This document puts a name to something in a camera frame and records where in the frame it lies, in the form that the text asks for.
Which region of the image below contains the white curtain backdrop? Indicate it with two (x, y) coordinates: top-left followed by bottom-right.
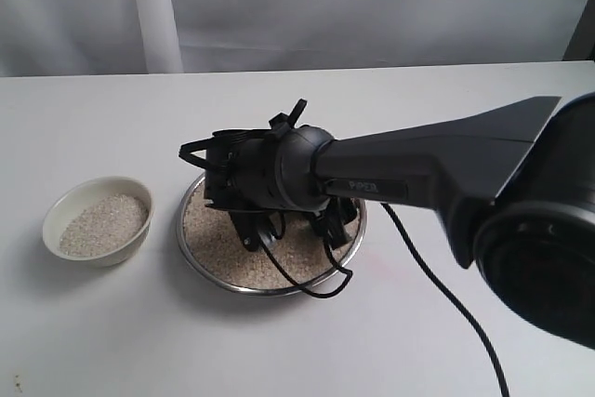
(1, 0), (588, 76)

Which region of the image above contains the black cable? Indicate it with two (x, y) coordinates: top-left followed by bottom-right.
(178, 98), (510, 397)

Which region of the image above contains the dark frame post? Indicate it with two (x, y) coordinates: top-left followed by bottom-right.
(562, 0), (595, 61)

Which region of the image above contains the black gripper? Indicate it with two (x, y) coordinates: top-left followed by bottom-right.
(202, 125), (358, 252)

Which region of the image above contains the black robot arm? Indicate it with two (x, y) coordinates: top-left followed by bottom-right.
(205, 94), (594, 347)

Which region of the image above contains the white ceramic bowl with rice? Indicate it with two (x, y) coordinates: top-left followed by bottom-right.
(42, 177), (154, 267)

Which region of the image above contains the steel pan of rice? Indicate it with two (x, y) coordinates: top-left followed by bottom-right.
(176, 176), (339, 298)

